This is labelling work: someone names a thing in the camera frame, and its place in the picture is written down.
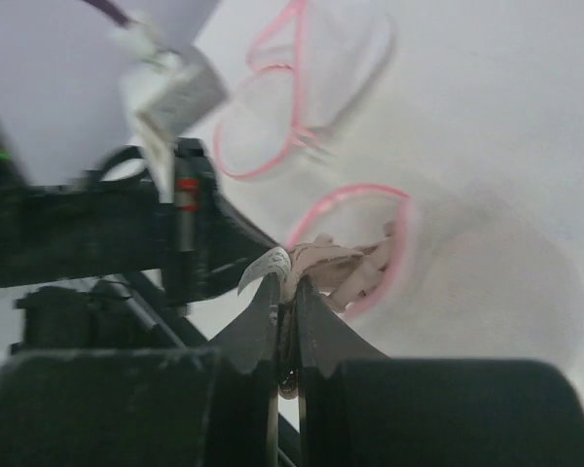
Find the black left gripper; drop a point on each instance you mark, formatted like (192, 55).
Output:
(107, 227)

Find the beige bra with label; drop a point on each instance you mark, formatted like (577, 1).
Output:
(344, 275)

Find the empty white mesh laundry bag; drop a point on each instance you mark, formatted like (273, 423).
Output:
(308, 65)

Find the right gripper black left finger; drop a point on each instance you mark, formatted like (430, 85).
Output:
(151, 408)

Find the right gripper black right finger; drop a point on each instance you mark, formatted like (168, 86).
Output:
(361, 408)

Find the left wrist camera, white grey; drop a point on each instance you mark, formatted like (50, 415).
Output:
(165, 92)

